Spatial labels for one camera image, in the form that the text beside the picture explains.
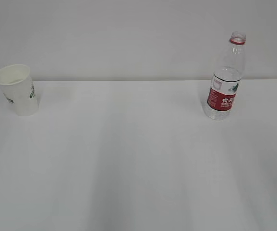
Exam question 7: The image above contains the white paper cup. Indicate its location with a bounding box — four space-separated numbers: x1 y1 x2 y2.
0 64 38 116

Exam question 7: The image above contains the Nongfu Spring water bottle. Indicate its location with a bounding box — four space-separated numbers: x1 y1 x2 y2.
204 31 246 120

